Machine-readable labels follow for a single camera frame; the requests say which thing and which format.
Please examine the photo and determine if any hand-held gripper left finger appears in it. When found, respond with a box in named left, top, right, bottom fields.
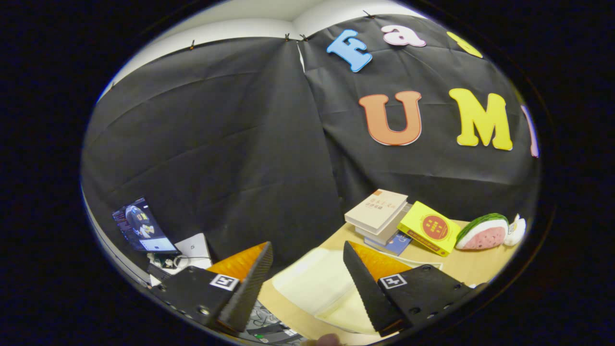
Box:
left=149, top=241, right=273, bottom=337

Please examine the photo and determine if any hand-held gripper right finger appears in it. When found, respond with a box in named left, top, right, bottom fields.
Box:
left=343, top=241, right=487, bottom=337

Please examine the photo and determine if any cream fabric storage box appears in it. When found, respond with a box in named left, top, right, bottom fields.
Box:
left=271, top=247, right=443, bottom=335

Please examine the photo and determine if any grey book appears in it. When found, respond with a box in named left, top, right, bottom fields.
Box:
left=355, top=202, right=413, bottom=247

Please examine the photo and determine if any blue book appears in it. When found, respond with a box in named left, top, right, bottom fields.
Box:
left=364, top=232, right=413, bottom=256

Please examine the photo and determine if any white paper sheet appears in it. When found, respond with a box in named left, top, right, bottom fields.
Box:
left=174, top=234, right=213, bottom=271

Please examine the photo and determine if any beige book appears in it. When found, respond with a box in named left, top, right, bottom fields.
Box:
left=344, top=189, right=408, bottom=235

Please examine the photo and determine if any yellow book with red circle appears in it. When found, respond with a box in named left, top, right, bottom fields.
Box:
left=397, top=201, right=462, bottom=257

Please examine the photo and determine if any watermelon slice plush toy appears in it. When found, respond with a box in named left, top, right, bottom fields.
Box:
left=455, top=213, right=510, bottom=250

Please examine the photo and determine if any white plush toy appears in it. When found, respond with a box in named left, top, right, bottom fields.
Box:
left=502, top=214, right=527, bottom=247

